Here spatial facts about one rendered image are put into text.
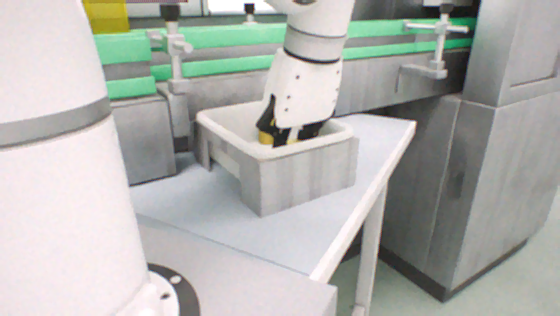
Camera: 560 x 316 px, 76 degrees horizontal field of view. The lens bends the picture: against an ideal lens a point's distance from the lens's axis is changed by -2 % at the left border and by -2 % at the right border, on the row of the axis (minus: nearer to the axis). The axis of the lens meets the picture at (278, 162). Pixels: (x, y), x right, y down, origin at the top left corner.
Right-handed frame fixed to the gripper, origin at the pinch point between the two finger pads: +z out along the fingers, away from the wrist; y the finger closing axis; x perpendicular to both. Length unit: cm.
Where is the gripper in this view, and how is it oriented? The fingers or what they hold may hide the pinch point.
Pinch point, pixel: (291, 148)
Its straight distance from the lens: 55.3
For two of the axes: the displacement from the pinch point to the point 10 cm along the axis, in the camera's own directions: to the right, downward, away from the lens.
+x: 5.4, 5.6, -6.2
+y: -8.3, 2.3, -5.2
